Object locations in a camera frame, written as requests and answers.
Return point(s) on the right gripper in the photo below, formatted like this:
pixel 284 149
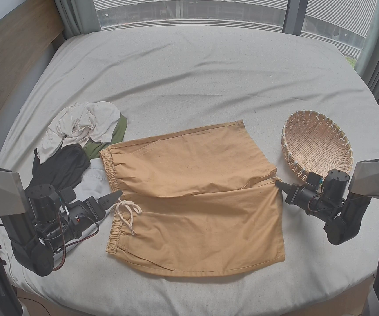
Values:
pixel 303 198

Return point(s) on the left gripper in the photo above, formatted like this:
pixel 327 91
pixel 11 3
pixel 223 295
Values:
pixel 85 212

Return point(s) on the tan shorts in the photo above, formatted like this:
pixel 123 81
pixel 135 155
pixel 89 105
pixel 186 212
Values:
pixel 192 193

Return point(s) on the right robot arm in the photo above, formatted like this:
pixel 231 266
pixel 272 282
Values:
pixel 374 183

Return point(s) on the pale blue garment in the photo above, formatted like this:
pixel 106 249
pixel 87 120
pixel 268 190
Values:
pixel 92 179

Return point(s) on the black garment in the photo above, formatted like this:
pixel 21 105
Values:
pixel 64 166

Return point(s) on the round woven basket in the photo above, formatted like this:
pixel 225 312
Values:
pixel 318 143

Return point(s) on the green garment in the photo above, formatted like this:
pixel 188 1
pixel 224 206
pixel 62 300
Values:
pixel 110 140

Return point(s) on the white garment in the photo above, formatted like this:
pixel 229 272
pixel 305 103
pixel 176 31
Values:
pixel 87 123

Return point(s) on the bed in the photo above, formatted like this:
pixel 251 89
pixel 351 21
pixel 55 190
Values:
pixel 209 77

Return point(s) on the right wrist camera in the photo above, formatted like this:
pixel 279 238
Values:
pixel 314 179

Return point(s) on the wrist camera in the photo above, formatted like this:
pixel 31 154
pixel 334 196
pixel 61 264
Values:
pixel 314 179
pixel 67 195

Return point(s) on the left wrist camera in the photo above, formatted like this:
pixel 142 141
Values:
pixel 67 195

